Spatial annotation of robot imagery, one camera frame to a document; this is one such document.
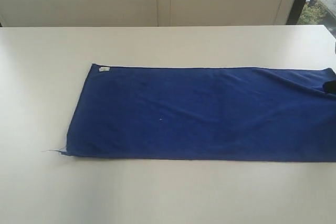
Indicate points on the blue towel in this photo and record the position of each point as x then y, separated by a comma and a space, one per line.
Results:
230, 114

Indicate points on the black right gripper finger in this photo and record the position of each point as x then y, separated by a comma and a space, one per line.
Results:
329, 87

